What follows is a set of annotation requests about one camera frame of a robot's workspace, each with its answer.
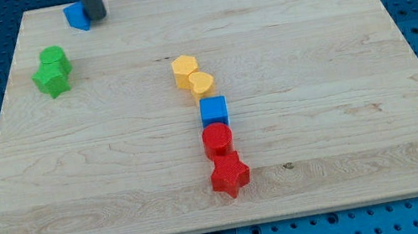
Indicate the blue cube block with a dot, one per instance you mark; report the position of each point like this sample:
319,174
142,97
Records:
213,109

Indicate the red cylinder block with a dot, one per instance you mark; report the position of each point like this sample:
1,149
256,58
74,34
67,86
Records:
217,139

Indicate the yellow heart block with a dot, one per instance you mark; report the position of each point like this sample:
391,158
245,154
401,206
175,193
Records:
202,85

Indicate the yellow hexagon block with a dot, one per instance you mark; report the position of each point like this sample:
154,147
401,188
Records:
183,67

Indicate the red star block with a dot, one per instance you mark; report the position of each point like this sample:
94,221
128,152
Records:
230,174

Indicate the light wooden board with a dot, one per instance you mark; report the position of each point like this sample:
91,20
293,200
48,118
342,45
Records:
190,116

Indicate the green star block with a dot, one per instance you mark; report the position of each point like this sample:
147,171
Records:
51,79

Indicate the green cylinder block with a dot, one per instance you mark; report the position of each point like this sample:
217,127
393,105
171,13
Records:
55,55

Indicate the blue pentagon block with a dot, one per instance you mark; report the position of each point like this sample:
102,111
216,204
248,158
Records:
77,17

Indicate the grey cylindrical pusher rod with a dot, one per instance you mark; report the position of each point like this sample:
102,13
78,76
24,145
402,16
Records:
94,9

